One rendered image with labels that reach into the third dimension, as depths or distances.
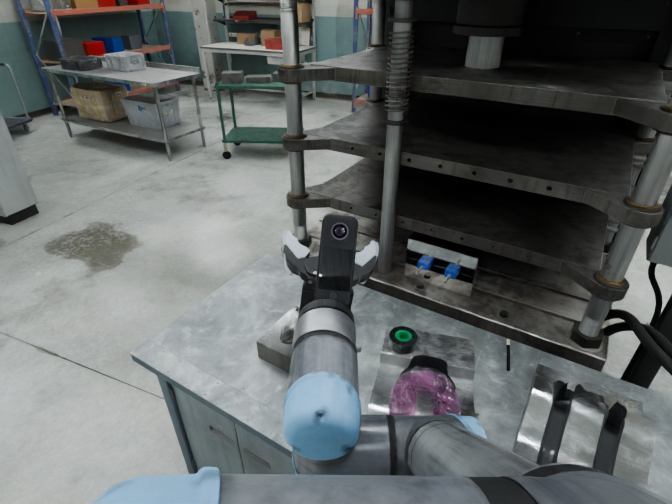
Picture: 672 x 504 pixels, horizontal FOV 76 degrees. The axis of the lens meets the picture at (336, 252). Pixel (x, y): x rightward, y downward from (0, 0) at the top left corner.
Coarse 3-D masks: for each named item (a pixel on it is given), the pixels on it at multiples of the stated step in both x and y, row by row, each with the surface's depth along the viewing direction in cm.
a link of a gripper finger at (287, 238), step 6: (282, 234) 67; (288, 234) 65; (282, 240) 64; (288, 240) 64; (294, 240) 64; (282, 246) 64; (288, 246) 63; (294, 246) 63; (300, 246) 63; (294, 252) 61; (300, 252) 62; (306, 252) 62; (306, 258) 62; (288, 270) 66
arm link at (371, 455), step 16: (368, 416) 50; (384, 416) 50; (368, 432) 48; (384, 432) 48; (352, 448) 47; (368, 448) 47; (384, 448) 47; (304, 464) 46; (320, 464) 45; (336, 464) 46; (352, 464) 46; (368, 464) 46; (384, 464) 46
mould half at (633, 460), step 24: (552, 384) 108; (576, 384) 118; (528, 408) 105; (576, 408) 102; (600, 408) 102; (528, 432) 102; (576, 432) 99; (624, 432) 97; (648, 432) 97; (528, 456) 97; (576, 456) 97; (624, 456) 95; (648, 456) 94
